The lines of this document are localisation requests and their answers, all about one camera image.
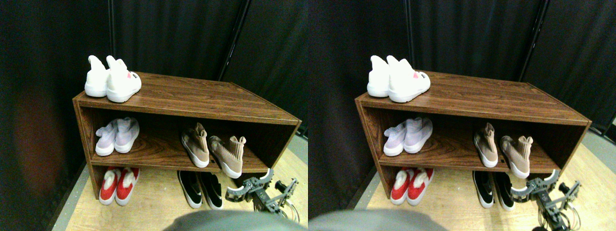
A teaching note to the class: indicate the black shoe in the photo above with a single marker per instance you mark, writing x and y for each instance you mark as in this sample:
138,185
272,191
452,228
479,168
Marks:
190,190
483,190
504,192
211,191

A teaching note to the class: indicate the brown shoe rack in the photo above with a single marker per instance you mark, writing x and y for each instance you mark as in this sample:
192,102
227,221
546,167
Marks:
192,94
476,94

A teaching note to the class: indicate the black curtain stand pole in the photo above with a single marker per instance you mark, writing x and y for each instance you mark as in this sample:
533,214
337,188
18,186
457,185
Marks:
235,38
534,38
111,26

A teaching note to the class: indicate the tan shoe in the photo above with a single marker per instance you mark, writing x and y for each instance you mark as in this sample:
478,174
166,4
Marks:
487,147
197,147
519,156
230,156

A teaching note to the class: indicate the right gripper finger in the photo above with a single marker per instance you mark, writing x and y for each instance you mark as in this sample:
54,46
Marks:
521,194
547,180
236,193
261,179

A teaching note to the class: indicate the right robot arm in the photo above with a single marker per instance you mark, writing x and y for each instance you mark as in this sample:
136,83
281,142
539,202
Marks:
272,208
556,214

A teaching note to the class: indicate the lilac shoe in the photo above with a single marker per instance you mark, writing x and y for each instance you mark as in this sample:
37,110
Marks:
126,137
106,142
417,137
394,143

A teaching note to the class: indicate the white shoe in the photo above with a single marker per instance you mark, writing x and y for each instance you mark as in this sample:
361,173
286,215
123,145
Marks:
378,84
96,84
406,87
121,87

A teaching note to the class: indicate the red shoe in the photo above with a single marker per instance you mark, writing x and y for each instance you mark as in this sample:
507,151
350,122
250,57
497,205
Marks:
418,188
126,188
400,190
108,190

